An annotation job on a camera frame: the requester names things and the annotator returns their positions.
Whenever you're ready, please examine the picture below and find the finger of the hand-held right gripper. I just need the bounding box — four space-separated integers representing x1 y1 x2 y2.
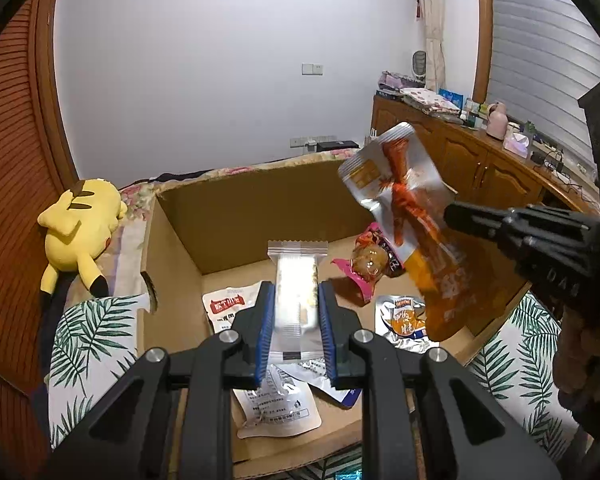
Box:
442 200 600 261

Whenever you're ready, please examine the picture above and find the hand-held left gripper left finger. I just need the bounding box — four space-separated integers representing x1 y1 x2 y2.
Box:
55 281 276 480

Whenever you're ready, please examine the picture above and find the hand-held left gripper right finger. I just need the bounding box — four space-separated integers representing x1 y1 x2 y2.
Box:
317 280 563 480

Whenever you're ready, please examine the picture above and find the silver foil snack packet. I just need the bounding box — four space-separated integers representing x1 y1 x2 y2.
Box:
279 355 362 407

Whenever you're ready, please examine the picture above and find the white packet with red label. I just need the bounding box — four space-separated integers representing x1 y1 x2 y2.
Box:
202 281 265 335

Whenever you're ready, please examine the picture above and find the clear snack bar packet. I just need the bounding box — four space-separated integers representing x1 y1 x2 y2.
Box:
267 240 329 364

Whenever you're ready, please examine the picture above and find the orange crayfish snack packet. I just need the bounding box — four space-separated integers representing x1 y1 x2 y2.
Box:
337 122 476 342

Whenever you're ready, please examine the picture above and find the silver packet with orange label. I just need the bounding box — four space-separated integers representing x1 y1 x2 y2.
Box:
375 294 442 357

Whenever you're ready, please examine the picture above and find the plain white snack packet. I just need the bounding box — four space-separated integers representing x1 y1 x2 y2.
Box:
231 364 322 440

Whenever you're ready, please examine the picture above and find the pink snack packet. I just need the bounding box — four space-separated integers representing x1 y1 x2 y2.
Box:
331 224 407 307

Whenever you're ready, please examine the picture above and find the brown cardboard box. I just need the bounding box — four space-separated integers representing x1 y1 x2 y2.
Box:
135 152 531 480

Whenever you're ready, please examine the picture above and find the person's right hand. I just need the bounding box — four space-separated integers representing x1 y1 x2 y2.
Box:
552 305 600 432

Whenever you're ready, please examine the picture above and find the power strip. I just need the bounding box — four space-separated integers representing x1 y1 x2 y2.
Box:
530 137 594 177

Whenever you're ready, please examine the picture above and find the wooden cabinet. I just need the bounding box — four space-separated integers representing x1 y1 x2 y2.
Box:
370 94 600 223

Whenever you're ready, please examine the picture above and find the pink tissue box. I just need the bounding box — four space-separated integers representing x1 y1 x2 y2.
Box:
502 132 535 160

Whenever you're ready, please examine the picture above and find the pink kettle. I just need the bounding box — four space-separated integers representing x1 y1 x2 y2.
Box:
486 101 510 140

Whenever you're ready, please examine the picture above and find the floral folded cloth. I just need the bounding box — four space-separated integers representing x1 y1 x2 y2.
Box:
400 87 464 119

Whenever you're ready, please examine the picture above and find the grey window blind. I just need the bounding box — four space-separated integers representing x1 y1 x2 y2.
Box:
484 0 600 171

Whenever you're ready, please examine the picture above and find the purple folded cloth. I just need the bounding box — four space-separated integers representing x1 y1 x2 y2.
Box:
378 71 424 92

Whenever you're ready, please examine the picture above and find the leaf print blanket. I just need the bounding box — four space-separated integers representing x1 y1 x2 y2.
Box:
47 291 582 480

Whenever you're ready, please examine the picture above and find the cream curtain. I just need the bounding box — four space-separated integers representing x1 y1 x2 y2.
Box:
409 0 449 92

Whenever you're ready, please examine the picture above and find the yellow plush toy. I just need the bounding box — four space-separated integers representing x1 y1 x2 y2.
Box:
37 178 129 297

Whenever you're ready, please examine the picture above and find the wooden slatted wardrobe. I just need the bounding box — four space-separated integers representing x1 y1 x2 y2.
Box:
0 0 79 463

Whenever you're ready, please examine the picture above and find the white wall outlet strip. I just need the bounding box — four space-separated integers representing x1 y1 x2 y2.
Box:
289 134 337 149

